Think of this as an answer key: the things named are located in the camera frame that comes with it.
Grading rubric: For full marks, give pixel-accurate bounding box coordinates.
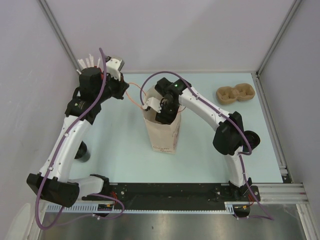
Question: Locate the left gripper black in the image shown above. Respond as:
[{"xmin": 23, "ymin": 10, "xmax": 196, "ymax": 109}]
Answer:
[{"xmin": 94, "ymin": 70, "xmax": 129, "ymax": 103}]

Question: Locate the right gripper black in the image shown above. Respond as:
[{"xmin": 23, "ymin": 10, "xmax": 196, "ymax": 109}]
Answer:
[{"xmin": 155, "ymin": 100, "xmax": 181, "ymax": 130}]

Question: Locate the white paper takeout bag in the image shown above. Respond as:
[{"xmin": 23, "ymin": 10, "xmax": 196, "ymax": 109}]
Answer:
[{"xmin": 124, "ymin": 82, "xmax": 187, "ymax": 155}]

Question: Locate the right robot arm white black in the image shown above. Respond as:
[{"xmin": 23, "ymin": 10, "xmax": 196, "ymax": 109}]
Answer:
[{"xmin": 154, "ymin": 77, "xmax": 252, "ymax": 201}]

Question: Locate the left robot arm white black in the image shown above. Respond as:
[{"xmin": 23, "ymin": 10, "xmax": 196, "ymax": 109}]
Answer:
[{"xmin": 26, "ymin": 66, "xmax": 129, "ymax": 208}]

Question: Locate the black coffee cup left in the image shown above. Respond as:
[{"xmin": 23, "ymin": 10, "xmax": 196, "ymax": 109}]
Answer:
[{"xmin": 74, "ymin": 141, "xmax": 91, "ymax": 163}]

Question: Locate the brown pulp cup carrier stack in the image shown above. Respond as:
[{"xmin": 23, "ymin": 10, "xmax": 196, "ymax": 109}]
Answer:
[{"xmin": 216, "ymin": 83, "xmax": 256, "ymax": 105}]

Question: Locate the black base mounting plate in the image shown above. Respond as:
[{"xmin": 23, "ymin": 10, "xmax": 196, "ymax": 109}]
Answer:
[{"xmin": 82, "ymin": 182, "xmax": 261, "ymax": 211}]

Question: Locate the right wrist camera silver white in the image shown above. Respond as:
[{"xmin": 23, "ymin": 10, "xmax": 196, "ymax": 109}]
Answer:
[{"xmin": 142, "ymin": 97, "xmax": 162, "ymax": 113}]

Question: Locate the wrist camera silver white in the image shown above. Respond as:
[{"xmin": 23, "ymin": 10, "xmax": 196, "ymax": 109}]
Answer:
[
  {"xmin": 105, "ymin": 57, "xmax": 125, "ymax": 78},
  {"xmin": 142, "ymin": 97, "xmax": 162, "ymax": 113}
]

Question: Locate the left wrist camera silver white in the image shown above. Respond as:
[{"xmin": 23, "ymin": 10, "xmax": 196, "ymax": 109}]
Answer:
[{"xmin": 105, "ymin": 57, "xmax": 125, "ymax": 78}]

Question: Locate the aluminium frame post left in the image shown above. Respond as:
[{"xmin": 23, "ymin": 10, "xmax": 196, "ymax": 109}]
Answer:
[{"xmin": 37, "ymin": 0, "xmax": 81, "ymax": 70}]

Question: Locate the aluminium frame post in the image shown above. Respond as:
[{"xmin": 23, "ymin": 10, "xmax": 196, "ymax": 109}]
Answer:
[
  {"xmin": 255, "ymin": 0, "xmax": 303, "ymax": 77},
  {"xmin": 37, "ymin": 0, "xmax": 81, "ymax": 70}
]

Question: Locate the white slotted cable duct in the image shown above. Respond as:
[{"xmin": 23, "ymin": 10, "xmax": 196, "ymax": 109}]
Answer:
[{"xmin": 46, "ymin": 201, "xmax": 241, "ymax": 215}]

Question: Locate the aluminium frame post right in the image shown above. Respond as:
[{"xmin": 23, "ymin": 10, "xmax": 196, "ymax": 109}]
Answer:
[{"xmin": 255, "ymin": 0, "xmax": 303, "ymax": 77}]

